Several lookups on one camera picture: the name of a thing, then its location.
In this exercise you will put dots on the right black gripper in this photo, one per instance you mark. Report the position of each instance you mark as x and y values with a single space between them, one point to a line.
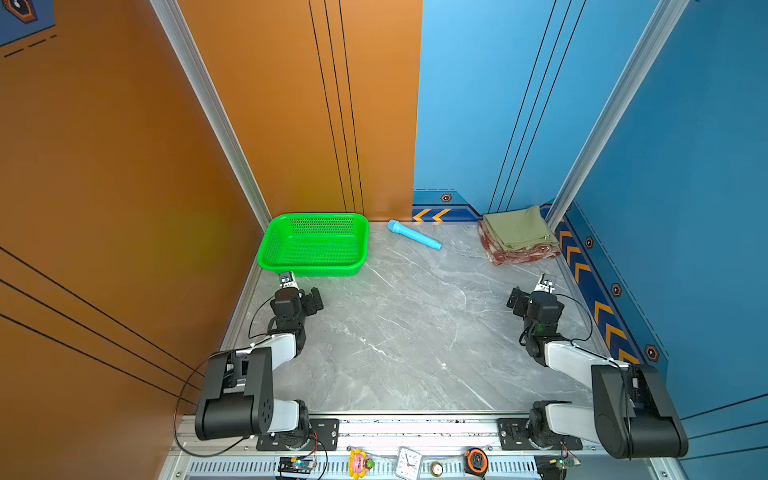
523 301

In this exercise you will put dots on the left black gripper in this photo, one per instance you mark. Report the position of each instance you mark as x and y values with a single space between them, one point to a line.
310 308

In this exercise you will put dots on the red plaid skirt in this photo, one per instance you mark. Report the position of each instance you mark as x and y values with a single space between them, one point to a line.
500 255

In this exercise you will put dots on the olive green skirt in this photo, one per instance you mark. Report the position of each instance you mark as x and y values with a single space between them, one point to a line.
520 229

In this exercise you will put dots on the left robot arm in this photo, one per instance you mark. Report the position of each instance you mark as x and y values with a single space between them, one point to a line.
237 398

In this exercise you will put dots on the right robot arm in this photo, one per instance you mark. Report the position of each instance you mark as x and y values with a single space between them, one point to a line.
632 414

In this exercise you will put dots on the green plastic basket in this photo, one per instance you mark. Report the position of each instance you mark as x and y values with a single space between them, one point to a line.
315 244

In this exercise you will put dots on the blue toy microphone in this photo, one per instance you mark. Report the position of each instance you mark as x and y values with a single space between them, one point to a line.
396 227

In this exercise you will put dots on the right circuit board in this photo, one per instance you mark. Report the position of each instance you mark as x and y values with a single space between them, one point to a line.
555 467

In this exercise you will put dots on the green circuit board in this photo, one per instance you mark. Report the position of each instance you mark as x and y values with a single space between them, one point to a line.
295 468

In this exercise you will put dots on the orange black tape measure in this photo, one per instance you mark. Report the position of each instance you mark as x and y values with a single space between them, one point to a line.
475 462

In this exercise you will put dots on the yellow pink flower toy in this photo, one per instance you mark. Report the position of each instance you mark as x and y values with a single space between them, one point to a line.
360 464

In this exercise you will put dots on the small round brass object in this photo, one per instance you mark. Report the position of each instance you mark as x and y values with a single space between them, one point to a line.
436 469

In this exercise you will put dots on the small white clock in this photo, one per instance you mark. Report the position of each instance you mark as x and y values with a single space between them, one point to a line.
408 464

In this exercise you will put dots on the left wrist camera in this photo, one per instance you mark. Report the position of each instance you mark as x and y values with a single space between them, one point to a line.
288 281

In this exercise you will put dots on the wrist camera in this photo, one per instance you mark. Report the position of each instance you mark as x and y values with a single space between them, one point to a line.
545 284
288 281

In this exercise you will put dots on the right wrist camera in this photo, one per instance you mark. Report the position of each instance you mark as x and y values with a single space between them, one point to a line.
545 284

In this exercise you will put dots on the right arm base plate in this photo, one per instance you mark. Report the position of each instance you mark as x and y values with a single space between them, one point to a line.
516 434

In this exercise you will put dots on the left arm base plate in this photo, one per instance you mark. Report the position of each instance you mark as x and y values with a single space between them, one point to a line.
321 431

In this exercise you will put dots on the aluminium front rail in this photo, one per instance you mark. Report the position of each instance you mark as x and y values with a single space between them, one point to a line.
442 437

